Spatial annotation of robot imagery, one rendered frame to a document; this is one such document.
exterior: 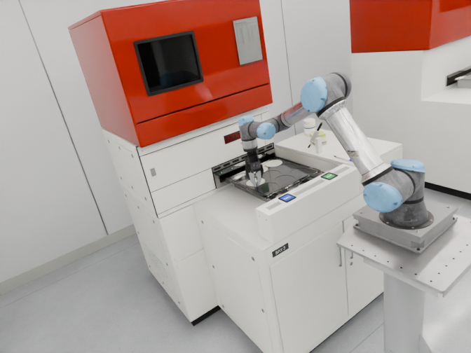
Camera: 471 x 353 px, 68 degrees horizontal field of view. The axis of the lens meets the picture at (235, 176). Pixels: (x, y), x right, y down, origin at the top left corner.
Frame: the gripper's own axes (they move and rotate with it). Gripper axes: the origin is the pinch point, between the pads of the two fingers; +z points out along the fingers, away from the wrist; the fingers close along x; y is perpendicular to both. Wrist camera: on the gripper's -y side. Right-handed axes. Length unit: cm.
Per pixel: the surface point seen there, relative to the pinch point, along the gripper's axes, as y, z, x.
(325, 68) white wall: 274, -6, -123
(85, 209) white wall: 120, 50, 145
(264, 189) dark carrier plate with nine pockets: -3.6, 1.4, -3.3
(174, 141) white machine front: 11.1, -27.2, 36.7
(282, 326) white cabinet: -41, 54, 1
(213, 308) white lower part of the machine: 13, 86, 39
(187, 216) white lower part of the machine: 9.3, 15.0, 39.8
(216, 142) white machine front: 22.9, -19.0, 16.3
